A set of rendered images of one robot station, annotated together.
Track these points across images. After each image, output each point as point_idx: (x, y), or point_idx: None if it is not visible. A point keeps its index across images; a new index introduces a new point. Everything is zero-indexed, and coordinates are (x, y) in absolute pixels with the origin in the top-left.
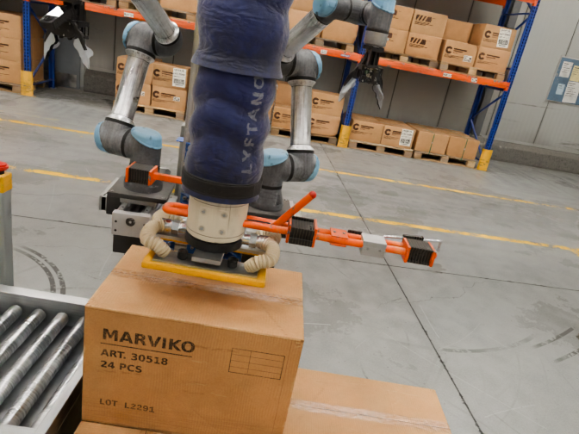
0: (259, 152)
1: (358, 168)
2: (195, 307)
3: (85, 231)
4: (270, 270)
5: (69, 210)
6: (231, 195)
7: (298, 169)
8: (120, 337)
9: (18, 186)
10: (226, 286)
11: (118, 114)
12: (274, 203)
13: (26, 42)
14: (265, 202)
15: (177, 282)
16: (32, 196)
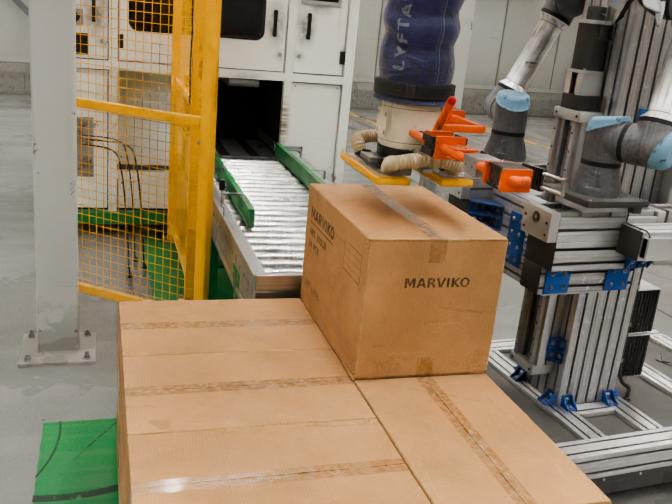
0: (420, 53)
1: None
2: (358, 206)
3: (654, 317)
4: (481, 227)
5: (670, 297)
6: (383, 89)
7: (629, 141)
8: (315, 217)
9: (651, 264)
10: (413, 213)
11: (507, 78)
12: (586, 184)
13: None
14: (577, 181)
15: (387, 200)
16: (649, 275)
